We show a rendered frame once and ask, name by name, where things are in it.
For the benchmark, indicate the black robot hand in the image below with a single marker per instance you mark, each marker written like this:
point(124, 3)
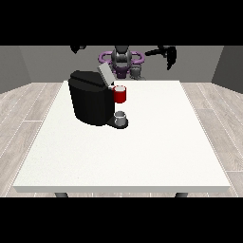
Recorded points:
point(171, 55)
point(76, 48)

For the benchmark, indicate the pale grey machine lid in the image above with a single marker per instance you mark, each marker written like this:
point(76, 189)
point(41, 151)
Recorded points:
point(106, 73)

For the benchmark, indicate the small grey coffee pod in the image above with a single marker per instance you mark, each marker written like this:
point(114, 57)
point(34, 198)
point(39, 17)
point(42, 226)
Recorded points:
point(135, 72)

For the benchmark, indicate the black coffee machine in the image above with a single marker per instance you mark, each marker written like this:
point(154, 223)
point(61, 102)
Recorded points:
point(90, 99)

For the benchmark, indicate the red pod holder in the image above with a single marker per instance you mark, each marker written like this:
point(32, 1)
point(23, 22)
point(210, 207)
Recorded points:
point(120, 95)

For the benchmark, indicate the grey robot trunk purple rings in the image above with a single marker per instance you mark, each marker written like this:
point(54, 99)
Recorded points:
point(119, 60)

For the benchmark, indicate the small grey cup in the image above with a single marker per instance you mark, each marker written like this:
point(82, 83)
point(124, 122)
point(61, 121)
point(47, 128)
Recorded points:
point(120, 119)

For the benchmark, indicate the dark table leg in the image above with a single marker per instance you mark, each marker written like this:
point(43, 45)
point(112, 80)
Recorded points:
point(181, 194)
point(61, 194)

